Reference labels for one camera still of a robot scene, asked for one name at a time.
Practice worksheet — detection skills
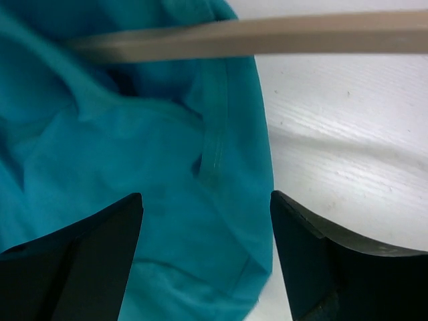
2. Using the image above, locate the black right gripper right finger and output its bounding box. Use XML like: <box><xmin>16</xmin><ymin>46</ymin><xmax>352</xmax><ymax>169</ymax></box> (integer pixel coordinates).
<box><xmin>270</xmin><ymin>191</ymin><xmax>427</xmax><ymax>320</ymax></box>

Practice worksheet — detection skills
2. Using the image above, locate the teal t shirt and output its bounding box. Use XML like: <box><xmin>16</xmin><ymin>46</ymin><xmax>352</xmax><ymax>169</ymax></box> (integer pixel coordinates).
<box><xmin>1</xmin><ymin>1</ymin><xmax>274</xmax><ymax>320</ymax></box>

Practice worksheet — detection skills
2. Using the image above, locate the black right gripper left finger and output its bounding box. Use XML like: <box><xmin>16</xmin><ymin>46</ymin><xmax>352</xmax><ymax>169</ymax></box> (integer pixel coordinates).
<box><xmin>1</xmin><ymin>193</ymin><xmax>143</xmax><ymax>320</ymax></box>

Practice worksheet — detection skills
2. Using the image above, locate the beige wooden hanger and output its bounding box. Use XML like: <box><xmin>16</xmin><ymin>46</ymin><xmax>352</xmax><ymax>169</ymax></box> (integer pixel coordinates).
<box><xmin>66</xmin><ymin>10</ymin><xmax>427</xmax><ymax>64</ymax></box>

